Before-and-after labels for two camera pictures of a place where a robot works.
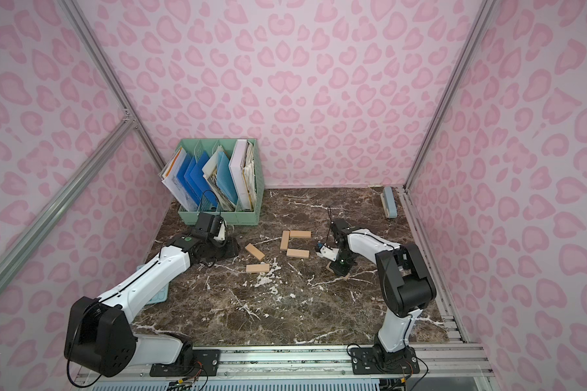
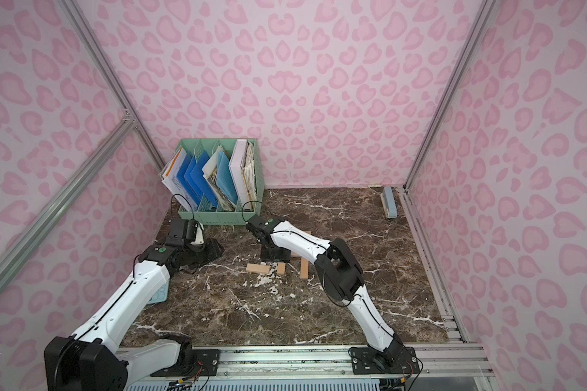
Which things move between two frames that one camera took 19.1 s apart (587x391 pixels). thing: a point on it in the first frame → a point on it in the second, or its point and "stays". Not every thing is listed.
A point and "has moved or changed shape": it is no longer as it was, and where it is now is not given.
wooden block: (328, 268) has moved or changed shape
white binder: (236, 165) stays
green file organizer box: (218, 177) stays
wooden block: (258, 268) stays
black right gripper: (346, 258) → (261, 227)
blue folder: (191, 176) stays
